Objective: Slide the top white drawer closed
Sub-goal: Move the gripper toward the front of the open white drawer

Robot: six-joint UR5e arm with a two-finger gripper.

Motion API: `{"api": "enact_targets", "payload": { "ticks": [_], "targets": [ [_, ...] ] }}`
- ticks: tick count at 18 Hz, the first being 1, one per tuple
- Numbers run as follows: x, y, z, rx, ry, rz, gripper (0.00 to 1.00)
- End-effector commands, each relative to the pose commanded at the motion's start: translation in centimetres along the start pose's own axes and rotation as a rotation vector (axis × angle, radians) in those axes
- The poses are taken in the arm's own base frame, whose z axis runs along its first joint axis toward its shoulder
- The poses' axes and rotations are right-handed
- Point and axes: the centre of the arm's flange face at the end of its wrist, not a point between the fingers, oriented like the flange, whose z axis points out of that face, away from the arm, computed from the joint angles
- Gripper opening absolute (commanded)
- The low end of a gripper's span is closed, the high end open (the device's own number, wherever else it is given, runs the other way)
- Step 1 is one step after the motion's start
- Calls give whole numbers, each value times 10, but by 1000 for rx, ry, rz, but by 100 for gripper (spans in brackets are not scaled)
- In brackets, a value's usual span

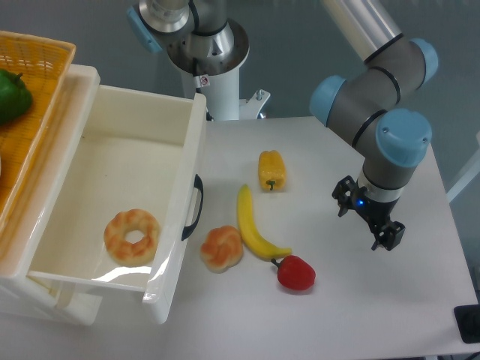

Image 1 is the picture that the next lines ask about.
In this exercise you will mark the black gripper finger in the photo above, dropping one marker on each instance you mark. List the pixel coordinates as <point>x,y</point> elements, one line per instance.
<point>388,236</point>
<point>342,193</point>

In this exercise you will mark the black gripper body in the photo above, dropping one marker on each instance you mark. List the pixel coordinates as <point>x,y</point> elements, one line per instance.
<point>375,213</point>

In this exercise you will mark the white top drawer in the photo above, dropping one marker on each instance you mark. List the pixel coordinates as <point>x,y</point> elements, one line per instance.
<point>138,150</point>

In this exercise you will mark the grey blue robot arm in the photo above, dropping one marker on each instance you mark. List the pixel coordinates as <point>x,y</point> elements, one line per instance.
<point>363,112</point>

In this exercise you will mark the white drawer cabinet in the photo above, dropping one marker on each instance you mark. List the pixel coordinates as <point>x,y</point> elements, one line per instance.
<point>22,293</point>

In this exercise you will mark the yellow bell pepper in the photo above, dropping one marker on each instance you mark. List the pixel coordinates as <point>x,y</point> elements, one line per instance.
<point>272,172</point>

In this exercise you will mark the red bell pepper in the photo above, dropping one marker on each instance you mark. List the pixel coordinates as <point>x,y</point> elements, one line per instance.
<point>294,273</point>

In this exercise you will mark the yellow banana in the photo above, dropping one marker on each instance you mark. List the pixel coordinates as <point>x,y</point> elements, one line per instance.
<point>250,235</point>

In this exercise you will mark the black device at edge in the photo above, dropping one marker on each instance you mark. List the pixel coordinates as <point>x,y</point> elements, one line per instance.
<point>467,318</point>

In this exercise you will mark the round twisted bread roll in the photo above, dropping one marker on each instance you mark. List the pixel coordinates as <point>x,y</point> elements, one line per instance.
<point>222,249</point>

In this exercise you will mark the orange plastic basket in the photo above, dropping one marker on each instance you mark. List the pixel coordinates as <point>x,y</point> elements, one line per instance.
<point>33,70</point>

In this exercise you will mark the green bell pepper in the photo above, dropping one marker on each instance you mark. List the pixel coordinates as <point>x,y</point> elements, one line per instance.
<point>16,99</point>

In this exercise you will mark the ring shaped bread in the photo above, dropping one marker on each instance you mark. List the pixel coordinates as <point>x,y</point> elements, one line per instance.
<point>131,237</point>

